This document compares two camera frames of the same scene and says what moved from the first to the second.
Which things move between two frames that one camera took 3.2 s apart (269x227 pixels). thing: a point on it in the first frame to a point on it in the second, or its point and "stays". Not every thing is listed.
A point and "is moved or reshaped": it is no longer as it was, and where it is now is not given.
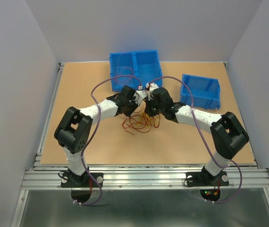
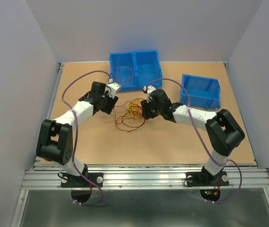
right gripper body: [153, 109] stays
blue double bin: [145, 65] stays
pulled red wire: [119, 62] to [126, 77]
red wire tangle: [141, 123] is moved or reshaped
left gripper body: [131, 107] to [108, 103]
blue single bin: [205, 92] stays
